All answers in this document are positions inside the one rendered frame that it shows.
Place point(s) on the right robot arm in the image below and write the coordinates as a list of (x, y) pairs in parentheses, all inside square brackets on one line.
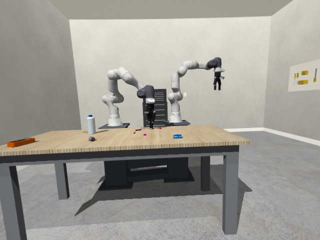
[(114, 75)]

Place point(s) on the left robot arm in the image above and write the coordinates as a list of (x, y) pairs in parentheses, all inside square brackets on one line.
[(176, 95)]

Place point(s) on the orange rectangular block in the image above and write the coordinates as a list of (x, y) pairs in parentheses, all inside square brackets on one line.
[(20, 142)]

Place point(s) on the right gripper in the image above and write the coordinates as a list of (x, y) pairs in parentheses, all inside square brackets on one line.
[(151, 115)]

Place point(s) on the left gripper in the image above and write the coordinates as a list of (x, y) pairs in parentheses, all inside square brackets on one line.
[(216, 78)]

